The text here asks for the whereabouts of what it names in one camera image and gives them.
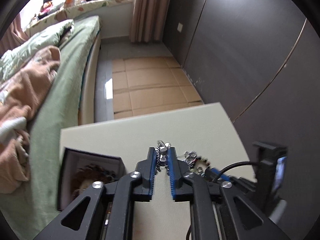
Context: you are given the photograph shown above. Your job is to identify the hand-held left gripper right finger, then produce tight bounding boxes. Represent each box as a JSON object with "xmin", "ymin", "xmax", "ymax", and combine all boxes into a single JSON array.
[{"xmin": 167, "ymin": 147, "xmax": 288, "ymax": 240}]

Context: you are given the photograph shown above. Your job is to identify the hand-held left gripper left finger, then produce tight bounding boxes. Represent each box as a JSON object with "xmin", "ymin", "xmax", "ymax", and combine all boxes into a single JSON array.
[{"xmin": 32, "ymin": 147, "xmax": 157, "ymax": 240}]

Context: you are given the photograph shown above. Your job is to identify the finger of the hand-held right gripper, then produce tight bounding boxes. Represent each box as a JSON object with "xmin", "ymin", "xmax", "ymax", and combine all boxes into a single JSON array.
[{"xmin": 205, "ymin": 167, "xmax": 258, "ymax": 193}]

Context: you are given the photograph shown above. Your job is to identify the silver chain necklace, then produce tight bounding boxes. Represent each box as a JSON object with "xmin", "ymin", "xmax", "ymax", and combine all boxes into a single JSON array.
[{"xmin": 155, "ymin": 140, "xmax": 173, "ymax": 174}]

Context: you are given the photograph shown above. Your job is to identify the brown bead bracelet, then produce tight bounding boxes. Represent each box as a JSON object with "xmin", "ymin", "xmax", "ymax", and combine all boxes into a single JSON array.
[{"xmin": 72, "ymin": 162, "xmax": 120, "ymax": 198}]

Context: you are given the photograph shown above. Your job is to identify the black jewelry box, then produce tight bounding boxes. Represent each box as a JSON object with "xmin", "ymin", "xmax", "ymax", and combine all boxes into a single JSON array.
[{"xmin": 57, "ymin": 147, "xmax": 126, "ymax": 212}]

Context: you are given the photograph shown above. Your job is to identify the bed with green sheet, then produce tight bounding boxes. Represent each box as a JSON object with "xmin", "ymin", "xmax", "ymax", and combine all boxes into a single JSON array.
[{"xmin": 0, "ymin": 15, "xmax": 102, "ymax": 240}]

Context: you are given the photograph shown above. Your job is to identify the dark brown wardrobe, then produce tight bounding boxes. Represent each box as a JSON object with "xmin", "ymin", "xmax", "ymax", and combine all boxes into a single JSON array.
[{"xmin": 162, "ymin": 0, "xmax": 320, "ymax": 205}]

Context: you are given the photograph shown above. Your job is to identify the pink fleece blanket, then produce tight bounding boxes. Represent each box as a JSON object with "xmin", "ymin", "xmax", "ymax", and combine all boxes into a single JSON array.
[{"xmin": 0, "ymin": 45, "xmax": 62, "ymax": 194}]

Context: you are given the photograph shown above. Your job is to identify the pink curtain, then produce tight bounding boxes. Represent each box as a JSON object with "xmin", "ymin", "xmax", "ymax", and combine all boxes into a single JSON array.
[
  {"xmin": 0, "ymin": 15, "xmax": 27, "ymax": 54},
  {"xmin": 130, "ymin": 0, "xmax": 175, "ymax": 43}
]

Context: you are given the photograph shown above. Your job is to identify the pale green floral quilt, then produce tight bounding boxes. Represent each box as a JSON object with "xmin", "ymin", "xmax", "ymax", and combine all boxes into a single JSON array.
[{"xmin": 0, "ymin": 19, "xmax": 75, "ymax": 80}]

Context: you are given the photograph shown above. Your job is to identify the leaf print window seat cushion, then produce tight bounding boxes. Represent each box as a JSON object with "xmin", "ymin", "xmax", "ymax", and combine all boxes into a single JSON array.
[{"xmin": 30, "ymin": 0, "xmax": 135, "ymax": 37}]

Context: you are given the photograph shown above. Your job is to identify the pile of soft toys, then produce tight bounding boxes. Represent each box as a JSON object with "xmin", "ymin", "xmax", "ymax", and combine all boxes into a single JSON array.
[{"xmin": 37, "ymin": 1, "xmax": 63, "ymax": 20}]

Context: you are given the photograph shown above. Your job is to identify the pile of bracelets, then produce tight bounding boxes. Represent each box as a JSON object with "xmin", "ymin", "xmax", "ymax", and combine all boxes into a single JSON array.
[{"xmin": 194, "ymin": 156, "xmax": 212, "ymax": 174}]

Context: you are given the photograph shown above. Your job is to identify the thin silver chain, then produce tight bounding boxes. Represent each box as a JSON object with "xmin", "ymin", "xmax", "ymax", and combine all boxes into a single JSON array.
[{"xmin": 184, "ymin": 151, "xmax": 198, "ymax": 166}]

